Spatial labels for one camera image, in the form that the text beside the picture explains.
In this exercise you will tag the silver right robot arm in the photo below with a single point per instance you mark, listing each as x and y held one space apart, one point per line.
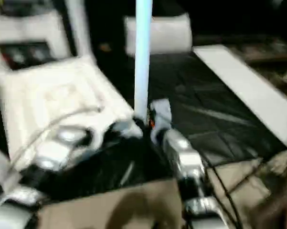
188 157

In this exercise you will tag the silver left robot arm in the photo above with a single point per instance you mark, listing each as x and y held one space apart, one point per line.
50 152

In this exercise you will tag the black work mat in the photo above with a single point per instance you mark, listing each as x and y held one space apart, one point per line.
193 107

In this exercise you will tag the small tan label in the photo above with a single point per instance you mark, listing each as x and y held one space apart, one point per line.
105 47

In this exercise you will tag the white flat board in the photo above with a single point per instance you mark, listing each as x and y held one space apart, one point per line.
248 90

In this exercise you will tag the black tall cabinet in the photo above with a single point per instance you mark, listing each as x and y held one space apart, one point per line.
105 23

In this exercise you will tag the white glass-door cabinet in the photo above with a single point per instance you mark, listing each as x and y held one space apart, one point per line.
26 26

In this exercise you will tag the brown woven basket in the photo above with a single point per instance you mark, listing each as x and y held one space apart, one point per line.
277 202

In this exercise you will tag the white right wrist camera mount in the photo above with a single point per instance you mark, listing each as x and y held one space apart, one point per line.
162 112

